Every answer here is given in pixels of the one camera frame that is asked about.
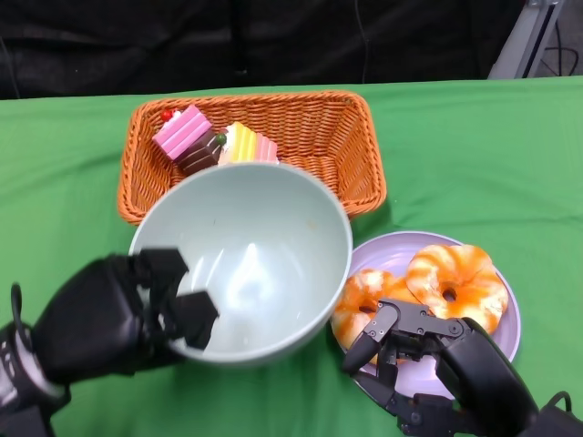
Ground salmon pink cake slice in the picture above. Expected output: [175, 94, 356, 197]
[253, 135, 281, 165]

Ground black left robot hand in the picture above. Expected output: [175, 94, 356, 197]
[30, 248, 222, 386]

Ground grey metal stand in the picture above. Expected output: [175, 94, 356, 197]
[487, 0, 568, 81]

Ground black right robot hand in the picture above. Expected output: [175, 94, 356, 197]
[341, 298, 541, 437]

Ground black backdrop curtain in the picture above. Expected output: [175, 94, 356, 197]
[0, 0, 525, 101]

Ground grey-green bowl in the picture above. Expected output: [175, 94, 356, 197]
[128, 162, 355, 368]

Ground thin hanging black cable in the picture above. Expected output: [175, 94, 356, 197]
[353, 0, 371, 86]

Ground orange striped bread ring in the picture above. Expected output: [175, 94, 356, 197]
[331, 268, 429, 365]
[404, 244, 510, 336]

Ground orange wicker basket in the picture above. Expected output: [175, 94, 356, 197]
[117, 89, 388, 228]

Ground brown chocolate cake slice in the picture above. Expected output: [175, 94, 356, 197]
[176, 130, 224, 174]

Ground green tablecloth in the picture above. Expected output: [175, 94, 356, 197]
[0, 76, 583, 437]

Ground black floor cables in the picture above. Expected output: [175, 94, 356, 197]
[541, 8, 583, 77]

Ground yellow cake slice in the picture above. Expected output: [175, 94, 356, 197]
[213, 121, 260, 168]

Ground lilac round plate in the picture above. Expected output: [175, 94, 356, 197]
[334, 230, 522, 401]

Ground magenta pink cake slice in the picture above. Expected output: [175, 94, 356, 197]
[151, 104, 214, 163]

